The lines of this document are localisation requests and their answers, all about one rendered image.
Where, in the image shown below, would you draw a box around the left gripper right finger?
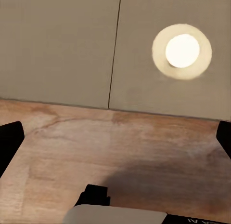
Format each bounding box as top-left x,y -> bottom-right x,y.
216,121 -> 231,158

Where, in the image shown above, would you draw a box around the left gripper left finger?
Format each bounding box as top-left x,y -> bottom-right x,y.
0,121 -> 25,178

